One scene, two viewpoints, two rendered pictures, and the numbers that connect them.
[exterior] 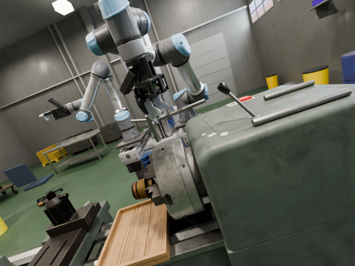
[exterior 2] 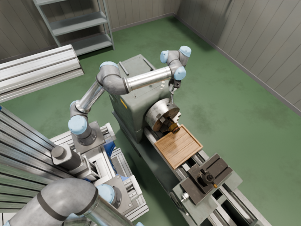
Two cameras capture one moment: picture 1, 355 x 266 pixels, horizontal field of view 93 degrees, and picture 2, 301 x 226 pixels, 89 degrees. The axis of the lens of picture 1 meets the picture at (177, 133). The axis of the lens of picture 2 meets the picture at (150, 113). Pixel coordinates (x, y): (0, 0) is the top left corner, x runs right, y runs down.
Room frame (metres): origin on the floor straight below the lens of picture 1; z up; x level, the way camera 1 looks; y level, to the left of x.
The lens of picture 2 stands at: (1.23, 0.58, 2.30)
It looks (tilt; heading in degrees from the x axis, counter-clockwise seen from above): 57 degrees down; 231
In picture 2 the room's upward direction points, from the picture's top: 1 degrees clockwise
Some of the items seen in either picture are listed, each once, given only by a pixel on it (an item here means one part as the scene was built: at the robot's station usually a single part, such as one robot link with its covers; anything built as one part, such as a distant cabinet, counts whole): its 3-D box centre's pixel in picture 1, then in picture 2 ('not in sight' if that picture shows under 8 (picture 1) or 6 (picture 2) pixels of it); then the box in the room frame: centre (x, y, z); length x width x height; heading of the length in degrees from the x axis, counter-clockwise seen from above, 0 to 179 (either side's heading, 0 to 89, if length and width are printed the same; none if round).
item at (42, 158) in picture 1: (54, 152); not in sight; (8.45, 6.06, 0.35); 1.20 x 0.85 x 0.71; 171
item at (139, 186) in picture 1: (145, 188); (173, 127); (0.67, 0.22, 1.08); 0.09 x 0.09 x 0.09; 87
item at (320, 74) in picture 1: (316, 85); not in sight; (3.70, -3.34, 0.36); 0.47 x 0.46 x 0.73; 171
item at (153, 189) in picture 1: (158, 193); (176, 116); (0.58, 0.15, 1.09); 0.12 x 0.11 x 0.05; 177
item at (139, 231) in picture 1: (138, 229); (178, 145); (0.68, 0.33, 0.88); 0.36 x 0.30 x 0.04; 177
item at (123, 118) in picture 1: (123, 119); (103, 197); (1.39, 0.37, 1.33); 0.13 x 0.12 x 0.14; 12
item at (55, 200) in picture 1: (53, 200); (208, 178); (0.78, 0.68, 1.13); 0.08 x 0.08 x 0.03
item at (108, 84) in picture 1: (113, 95); (66, 221); (1.52, 0.40, 1.54); 0.15 x 0.12 x 0.55; 12
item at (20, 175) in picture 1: (37, 180); not in sight; (3.76, 3.37, 0.50); 0.59 x 0.56 x 1.01; 168
